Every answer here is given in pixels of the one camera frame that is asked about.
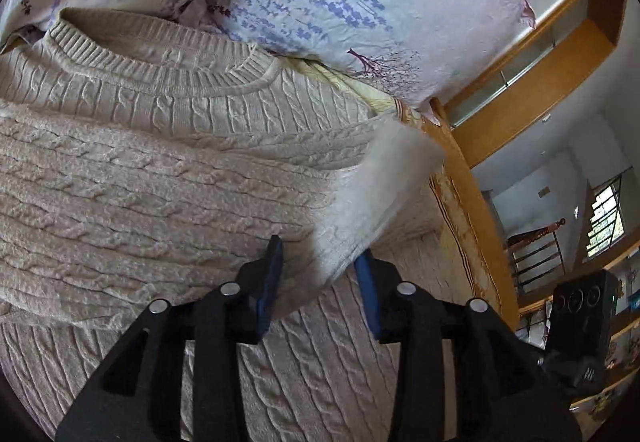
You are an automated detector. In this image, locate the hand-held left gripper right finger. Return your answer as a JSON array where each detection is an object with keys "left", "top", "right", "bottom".
[{"left": 354, "top": 252, "right": 583, "bottom": 442}]

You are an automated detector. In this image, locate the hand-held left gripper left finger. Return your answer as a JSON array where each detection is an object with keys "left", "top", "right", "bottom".
[{"left": 55, "top": 235, "right": 285, "bottom": 442}]

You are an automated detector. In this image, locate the beige cable knit sweater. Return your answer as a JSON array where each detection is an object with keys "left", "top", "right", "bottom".
[{"left": 0, "top": 7, "right": 476, "bottom": 442}]

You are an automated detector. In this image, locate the wooden shelf unit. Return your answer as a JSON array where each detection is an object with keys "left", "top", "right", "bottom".
[{"left": 515, "top": 247, "right": 640, "bottom": 423}]

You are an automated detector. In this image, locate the wooden stair railing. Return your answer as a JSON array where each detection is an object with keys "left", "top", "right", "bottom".
[{"left": 505, "top": 217, "right": 568, "bottom": 293}]

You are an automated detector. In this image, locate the barred window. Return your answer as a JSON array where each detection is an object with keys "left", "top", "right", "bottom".
[{"left": 582, "top": 175, "right": 628, "bottom": 255}]

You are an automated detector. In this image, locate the yellow patterned bed sheet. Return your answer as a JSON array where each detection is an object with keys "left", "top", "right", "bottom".
[{"left": 300, "top": 57, "right": 506, "bottom": 318}]

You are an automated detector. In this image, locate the wooden bed headboard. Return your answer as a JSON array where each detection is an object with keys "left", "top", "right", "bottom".
[{"left": 425, "top": 0, "right": 628, "bottom": 328}]

